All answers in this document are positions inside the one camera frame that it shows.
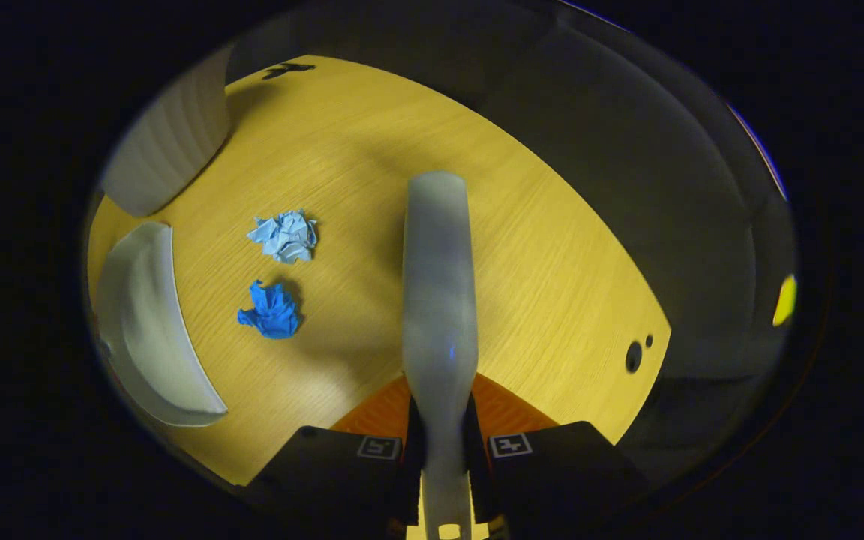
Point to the dark blue paper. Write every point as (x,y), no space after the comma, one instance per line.
(273,311)

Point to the white garbage bin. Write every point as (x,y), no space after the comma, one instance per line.
(169,142)

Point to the light blue paper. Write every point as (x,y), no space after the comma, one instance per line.
(286,236)

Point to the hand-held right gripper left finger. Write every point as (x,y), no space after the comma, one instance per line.
(342,472)

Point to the white dustpan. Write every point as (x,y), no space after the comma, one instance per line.
(147,337)

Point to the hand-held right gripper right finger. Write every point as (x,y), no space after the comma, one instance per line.
(552,472)

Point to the wooden desktop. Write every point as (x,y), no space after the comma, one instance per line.
(537,300)

